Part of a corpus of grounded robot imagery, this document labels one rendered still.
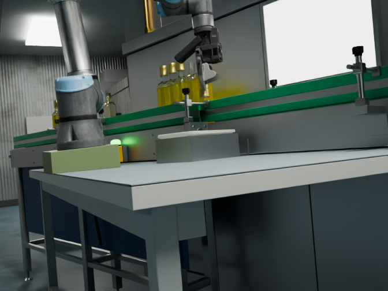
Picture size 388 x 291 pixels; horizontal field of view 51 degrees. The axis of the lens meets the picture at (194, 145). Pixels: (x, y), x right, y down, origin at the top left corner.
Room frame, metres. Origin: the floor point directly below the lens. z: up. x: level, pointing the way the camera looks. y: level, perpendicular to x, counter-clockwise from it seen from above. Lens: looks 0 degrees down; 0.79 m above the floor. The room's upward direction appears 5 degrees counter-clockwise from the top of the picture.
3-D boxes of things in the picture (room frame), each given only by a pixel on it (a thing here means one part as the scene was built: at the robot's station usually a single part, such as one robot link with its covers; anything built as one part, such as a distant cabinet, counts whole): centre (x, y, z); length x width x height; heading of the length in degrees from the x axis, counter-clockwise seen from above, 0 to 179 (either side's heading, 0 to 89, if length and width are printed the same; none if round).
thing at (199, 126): (1.51, -0.02, 0.85); 0.09 x 0.04 x 0.07; 134
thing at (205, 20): (1.42, -0.07, 1.22); 0.08 x 0.08 x 0.05
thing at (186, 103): (1.50, 0.00, 0.95); 0.17 x 0.03 x 0.12; 134
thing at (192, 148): (1.36, -0.03, 0.79); 0.27 x 0.17 x 0.08; 134
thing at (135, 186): (1.59, -0.24, 0.73); 1.58 x 1.52 x 0.04; 27
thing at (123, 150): (1.76, 0.34, 0.79); 0.07 x 0.07 x 0.07; 44
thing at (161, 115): (2.15, 0.62, 0.93); 1.75 x 0.01 x 0.08; 44
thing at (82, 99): (1.29, 0.36, 0.99); 0.13 x 0.12 x 0.14; 3
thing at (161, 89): (1.80, 0.11, 0.99); 0.06 x 0.06 x 0.21; 45
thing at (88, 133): (1.29, 0.36, 0.87); 0.15 x 0.15 x 0.10
